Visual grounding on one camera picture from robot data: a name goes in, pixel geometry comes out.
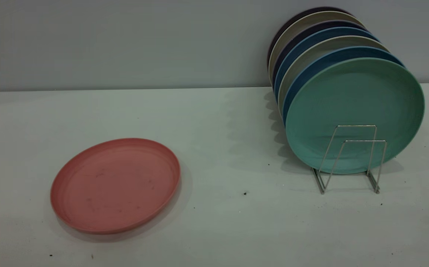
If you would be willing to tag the pink round plate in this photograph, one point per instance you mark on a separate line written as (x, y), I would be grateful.
(114, 185)

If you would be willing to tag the blue round plate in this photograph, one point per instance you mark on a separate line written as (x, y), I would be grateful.
(318, 37)
(311, 69)

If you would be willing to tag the dark navy round plate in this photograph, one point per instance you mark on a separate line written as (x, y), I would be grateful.
(291, 44)

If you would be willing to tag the dark purple round plate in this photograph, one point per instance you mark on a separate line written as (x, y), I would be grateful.
(295, 19)

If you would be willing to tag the green round plate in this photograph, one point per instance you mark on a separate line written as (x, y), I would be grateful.
(351, 100)

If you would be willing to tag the beige round plate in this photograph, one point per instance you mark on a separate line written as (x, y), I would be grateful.
(329, 45)
(311, 20)

